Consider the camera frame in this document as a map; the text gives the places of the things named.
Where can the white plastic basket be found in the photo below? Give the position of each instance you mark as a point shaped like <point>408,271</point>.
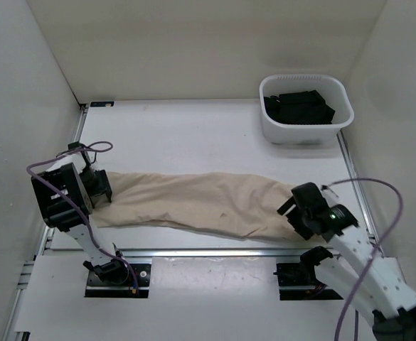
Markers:
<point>331,89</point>

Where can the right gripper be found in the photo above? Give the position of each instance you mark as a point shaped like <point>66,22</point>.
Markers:
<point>304,231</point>

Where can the aluminium left rail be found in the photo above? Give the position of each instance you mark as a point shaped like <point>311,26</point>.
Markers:
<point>46,237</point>

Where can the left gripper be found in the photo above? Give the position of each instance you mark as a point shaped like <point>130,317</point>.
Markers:
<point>102,186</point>

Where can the beige trousers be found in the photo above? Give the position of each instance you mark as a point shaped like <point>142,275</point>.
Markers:
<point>242,206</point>

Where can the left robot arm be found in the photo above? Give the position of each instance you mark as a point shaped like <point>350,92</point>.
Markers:
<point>67,189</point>

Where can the aluminium front rail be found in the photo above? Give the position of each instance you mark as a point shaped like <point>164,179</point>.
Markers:
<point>213,253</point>

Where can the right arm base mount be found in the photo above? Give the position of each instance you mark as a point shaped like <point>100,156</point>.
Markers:
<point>295,285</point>

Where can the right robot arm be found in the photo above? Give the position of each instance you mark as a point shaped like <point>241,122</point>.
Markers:
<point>361,277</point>

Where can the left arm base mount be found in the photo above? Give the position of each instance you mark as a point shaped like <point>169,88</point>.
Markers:
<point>115,280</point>

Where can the black folded trousers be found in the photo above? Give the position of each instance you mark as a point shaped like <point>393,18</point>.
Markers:
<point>299,108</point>

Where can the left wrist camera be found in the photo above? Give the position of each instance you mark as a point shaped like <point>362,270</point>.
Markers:
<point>88,154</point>

